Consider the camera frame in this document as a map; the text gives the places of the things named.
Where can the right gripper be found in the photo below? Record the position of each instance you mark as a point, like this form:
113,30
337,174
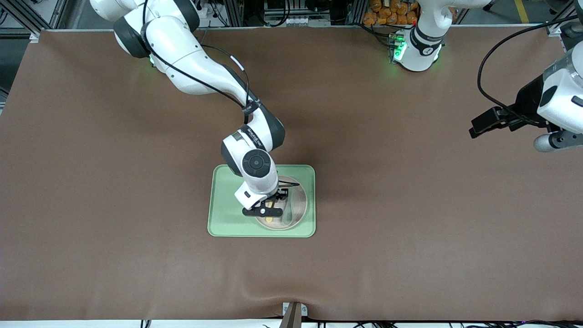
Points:
278,194

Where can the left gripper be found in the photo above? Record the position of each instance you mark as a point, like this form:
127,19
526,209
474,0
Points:
528,101

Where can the beige round plate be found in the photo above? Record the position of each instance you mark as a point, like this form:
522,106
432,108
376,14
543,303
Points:
300,205

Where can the yellow plastic fork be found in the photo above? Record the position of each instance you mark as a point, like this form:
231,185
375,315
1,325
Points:
269,219

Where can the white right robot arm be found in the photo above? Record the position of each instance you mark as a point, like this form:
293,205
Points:
182,45

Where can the light green rectangular tray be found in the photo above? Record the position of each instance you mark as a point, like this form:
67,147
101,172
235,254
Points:
218,218

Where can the metal table clamp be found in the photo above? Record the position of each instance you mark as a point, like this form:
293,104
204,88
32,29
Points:
292,314

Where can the brown table mat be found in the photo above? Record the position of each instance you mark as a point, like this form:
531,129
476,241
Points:
136,228

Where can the bag of orange items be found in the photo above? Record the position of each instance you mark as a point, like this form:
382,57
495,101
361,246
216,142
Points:
382,16

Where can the aluminium frame strut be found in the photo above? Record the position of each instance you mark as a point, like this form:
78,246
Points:
20,16
558,23

